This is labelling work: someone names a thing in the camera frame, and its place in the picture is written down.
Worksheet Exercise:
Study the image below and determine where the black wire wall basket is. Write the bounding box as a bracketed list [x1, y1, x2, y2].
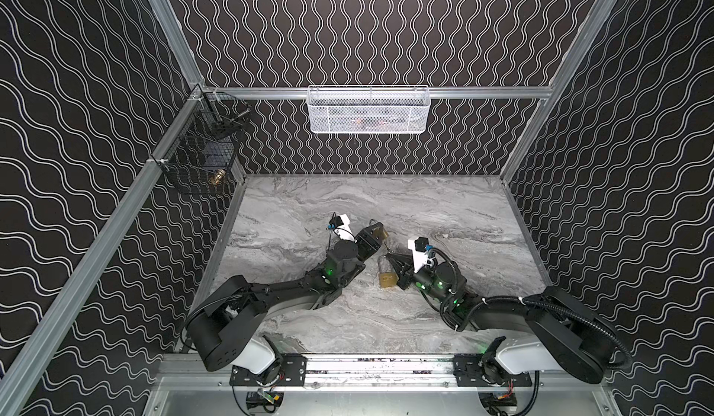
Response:
[160, 97, 253, 196]

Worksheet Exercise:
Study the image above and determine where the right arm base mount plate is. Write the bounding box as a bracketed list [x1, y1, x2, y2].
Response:
[453, 355, 533, 387]

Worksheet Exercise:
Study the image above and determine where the long shackle brass padlock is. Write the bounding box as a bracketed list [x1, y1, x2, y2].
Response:
[377, 255, 399, 289]

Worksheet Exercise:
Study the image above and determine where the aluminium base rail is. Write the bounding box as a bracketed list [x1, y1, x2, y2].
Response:
[155, 354, 600, 392]

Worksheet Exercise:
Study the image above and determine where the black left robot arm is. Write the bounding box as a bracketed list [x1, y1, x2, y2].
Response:
[184, 222, 386, 371]

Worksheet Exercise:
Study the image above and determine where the white mesh wall basket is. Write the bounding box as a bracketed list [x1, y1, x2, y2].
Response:
[306, 85, 431, 134]

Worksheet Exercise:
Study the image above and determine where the small brass padlock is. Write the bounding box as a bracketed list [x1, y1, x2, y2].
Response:
[370, 220, 389, 250]

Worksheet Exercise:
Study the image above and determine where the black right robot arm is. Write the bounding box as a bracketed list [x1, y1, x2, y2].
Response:
[386, 253, 633, 385]

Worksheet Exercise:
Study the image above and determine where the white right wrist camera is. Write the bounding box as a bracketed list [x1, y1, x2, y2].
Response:
[407, 237, 434, 273]

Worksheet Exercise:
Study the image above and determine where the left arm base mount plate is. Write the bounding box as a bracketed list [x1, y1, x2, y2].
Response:
[230, 354, 307, 388]

